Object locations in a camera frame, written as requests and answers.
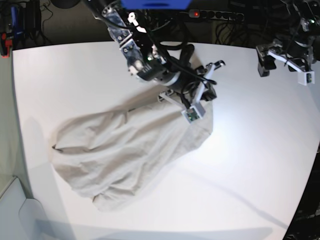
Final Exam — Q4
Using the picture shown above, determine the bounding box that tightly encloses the black power strip red switch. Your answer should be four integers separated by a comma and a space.
188, 9, 245, 22

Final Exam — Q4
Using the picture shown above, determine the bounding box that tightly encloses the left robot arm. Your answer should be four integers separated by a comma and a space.
255, 0, 320, 86

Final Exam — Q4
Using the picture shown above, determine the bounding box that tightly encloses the blue box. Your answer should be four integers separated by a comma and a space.
121, 0, 191, 10

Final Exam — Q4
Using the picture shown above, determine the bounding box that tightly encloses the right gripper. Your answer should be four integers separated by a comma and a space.
166, 72, 217, 105

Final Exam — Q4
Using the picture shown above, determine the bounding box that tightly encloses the red black clamp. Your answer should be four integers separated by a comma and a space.
0, 23, 14, 58

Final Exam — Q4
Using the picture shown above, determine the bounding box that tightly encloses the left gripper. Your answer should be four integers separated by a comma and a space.
256, 38, 318, 77

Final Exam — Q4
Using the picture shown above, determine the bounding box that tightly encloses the beige t-shirt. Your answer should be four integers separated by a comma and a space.
51, 102, 213, 212

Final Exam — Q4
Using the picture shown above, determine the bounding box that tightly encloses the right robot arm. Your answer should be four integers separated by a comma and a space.
83, 0, 224, 109

